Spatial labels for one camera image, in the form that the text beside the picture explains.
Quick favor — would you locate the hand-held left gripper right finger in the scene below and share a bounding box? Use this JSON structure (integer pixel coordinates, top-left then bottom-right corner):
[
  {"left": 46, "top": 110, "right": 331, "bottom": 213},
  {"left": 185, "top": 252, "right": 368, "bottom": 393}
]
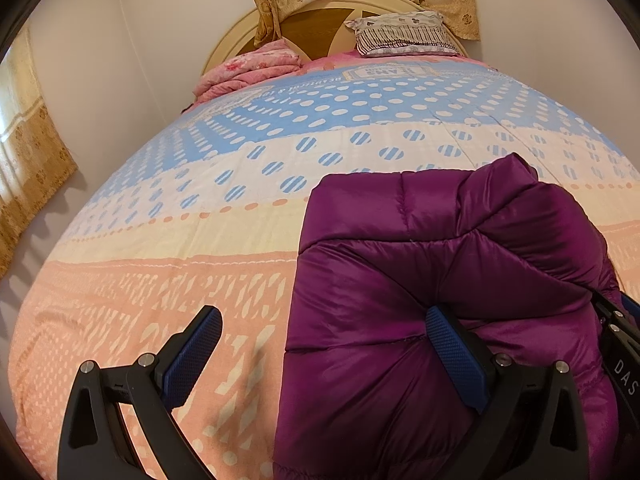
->
[{"left": 425, "top": 304, "right": 590, "bottom": 480}]

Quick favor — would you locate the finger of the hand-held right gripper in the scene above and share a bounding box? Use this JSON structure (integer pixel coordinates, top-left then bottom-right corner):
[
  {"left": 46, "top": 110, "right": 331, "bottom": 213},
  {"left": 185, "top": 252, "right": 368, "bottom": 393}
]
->
[{"left": 592, "top": 287, "right": 640, "bottom": 348}]

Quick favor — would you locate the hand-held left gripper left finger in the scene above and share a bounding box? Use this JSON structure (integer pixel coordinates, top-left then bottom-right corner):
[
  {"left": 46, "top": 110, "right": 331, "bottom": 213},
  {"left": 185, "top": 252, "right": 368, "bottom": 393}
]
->
[{"left": 56, "top": 305, "right": 224, "bottom": 480}]

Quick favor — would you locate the purple puffer jacket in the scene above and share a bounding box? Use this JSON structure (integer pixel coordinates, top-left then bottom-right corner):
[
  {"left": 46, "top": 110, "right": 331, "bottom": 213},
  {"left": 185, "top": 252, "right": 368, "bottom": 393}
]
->
[{"left": 272, "top": 152, "right": 636, "bottom": 480}]

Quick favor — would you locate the polka dot bedspread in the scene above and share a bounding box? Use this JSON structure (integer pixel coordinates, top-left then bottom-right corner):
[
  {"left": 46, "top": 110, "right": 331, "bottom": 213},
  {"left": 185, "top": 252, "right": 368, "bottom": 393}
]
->
[{"left": 15, "top": 52, "right": 640, "bottom": 480}]

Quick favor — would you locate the pink floral folded quilt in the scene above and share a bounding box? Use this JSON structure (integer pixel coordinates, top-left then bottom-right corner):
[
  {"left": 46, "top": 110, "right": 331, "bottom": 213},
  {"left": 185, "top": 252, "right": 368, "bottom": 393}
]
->
[{"left": 192, "top": 37, "right": 304, "bottom": 103}]

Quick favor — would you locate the grey patterned pillow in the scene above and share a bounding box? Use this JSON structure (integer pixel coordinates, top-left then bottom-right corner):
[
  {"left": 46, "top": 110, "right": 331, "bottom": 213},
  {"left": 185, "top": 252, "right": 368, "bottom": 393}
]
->
[{"left": 345, "top": 10, "right": 462, "bottom": 57}]

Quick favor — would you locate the cream wooden headboard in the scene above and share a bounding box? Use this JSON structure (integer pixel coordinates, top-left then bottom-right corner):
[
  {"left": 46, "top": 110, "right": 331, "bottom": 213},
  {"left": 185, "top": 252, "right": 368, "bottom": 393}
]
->
[{"left": 202, "top": 0, "right": 469, "bottom": 77}]

